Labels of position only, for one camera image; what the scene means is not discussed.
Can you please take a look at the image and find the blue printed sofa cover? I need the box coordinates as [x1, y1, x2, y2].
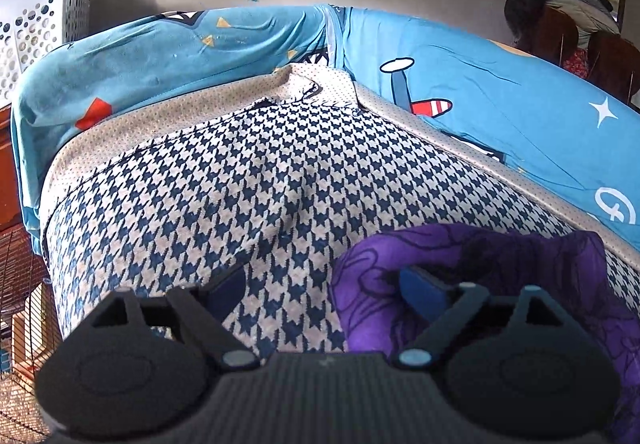
[10, 3, 640, 256]

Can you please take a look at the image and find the black wire rack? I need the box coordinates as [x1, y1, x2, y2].
[0, 227, 63, 380]

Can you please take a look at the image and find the white perforated laundry basket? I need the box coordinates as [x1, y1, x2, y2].
[0, 0, 98, 106]

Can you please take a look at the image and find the houndstooth sofa mat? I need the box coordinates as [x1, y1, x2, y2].
[37, 63, 640, 360]

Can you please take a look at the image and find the purple floral shirt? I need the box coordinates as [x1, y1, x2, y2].
[327, 223, 640, 444]

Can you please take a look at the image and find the brown wooden cabinet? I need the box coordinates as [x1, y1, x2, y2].
[0, 103, 25, 230]

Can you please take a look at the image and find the red floral cloth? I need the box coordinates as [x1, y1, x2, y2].
[564, 47, 592, 78]

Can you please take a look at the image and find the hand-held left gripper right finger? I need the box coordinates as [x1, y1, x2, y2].
[397, 267, 568, 370]

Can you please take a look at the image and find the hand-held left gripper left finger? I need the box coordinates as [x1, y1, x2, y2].
[89, 267, 261, 371]

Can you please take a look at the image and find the pile of coats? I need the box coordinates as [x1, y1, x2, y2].
[504, 0, 621, 50]

